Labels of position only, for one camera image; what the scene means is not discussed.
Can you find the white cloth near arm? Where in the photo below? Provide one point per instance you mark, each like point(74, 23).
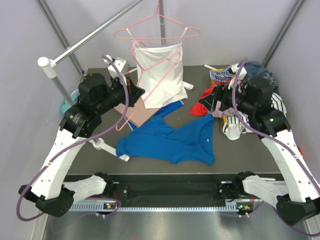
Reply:
point(233, 131)

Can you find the brown cardboard sheet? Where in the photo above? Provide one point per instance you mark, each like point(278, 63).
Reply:
point(137, 115)

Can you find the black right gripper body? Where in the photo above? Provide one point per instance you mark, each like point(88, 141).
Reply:
point(223, 91)

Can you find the pale pink garment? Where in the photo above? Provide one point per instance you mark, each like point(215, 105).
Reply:
point(218, 113)

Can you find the blue white striped cloth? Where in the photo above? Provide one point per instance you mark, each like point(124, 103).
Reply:
point(223, 75)

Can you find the red garment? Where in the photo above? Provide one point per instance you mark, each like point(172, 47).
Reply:
point(198, 109)

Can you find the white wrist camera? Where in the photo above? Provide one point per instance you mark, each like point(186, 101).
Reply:
point(234, 68)
point(121, 64)

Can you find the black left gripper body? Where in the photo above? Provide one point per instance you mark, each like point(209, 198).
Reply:
point(117, 94)

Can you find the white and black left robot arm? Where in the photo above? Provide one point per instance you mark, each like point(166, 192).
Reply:
point(49, 192)

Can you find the grey blue denim garment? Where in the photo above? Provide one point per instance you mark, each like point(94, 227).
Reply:
point(254, 69)

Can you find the white camisole top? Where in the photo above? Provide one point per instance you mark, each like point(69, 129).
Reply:
point(160, 77)

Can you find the white orange tipped marker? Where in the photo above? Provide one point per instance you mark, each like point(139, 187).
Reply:
point(131, 71)

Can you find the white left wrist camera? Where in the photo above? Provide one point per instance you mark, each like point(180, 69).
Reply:
point(121, 64)

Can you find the black white striped shirt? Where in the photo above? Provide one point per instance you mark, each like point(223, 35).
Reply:
point(280, 105)

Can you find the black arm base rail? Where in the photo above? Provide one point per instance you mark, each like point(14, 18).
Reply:
point(167, 190)

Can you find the pink hanger with white top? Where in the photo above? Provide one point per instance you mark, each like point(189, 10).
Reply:
point(153, 28)

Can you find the white marker near clothes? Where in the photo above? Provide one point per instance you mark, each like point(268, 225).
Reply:
point(210, 67)

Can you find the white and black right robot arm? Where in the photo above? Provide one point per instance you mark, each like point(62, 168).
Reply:
point(299, 199)

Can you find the blue tank top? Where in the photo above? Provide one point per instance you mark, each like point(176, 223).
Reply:
point(158, 140)

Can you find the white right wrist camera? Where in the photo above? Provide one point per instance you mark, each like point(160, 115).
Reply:
point(234, 68)

